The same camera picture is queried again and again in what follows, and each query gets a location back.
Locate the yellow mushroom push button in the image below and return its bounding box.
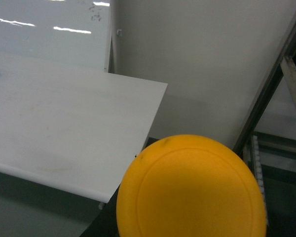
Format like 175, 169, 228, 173
116, 135, 267, 237

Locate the white glossy back board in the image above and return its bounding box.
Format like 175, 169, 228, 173
0, 0, 111, 71

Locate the metal roller conveyor rack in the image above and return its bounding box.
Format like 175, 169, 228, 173
233, 14, 296, 223

